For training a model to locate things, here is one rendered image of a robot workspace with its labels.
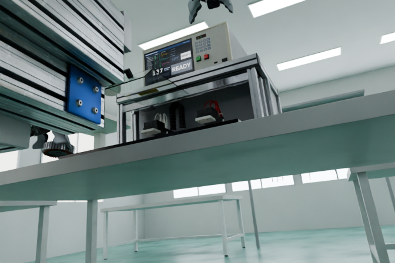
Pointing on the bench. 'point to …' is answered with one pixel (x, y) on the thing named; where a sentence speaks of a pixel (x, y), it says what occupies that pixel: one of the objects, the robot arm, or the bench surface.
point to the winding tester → (206, 47)
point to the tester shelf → (224, 70)
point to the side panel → (273, 100)
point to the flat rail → (187, 92)
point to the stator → (56, 149)
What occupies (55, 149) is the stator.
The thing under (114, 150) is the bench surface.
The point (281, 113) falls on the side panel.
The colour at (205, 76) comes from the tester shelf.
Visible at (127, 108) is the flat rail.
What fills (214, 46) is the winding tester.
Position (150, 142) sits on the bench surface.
